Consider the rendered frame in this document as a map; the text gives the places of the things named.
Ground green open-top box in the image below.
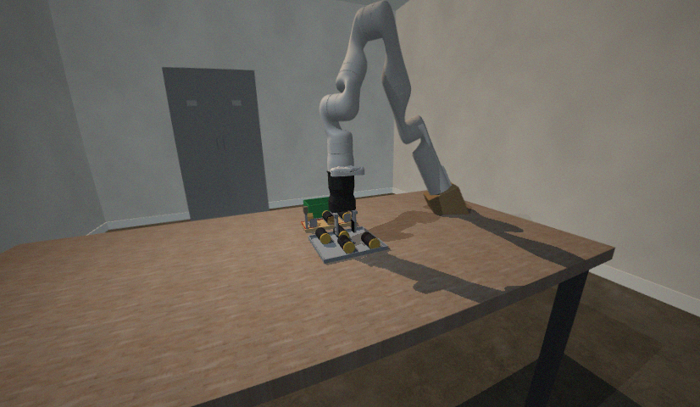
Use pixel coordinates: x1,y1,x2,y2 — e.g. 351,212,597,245
303,197,331,219

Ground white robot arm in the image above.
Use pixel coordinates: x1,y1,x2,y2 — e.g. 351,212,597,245
319,0,452,195

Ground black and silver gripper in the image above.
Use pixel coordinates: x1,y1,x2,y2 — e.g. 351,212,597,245
327,153,364,236

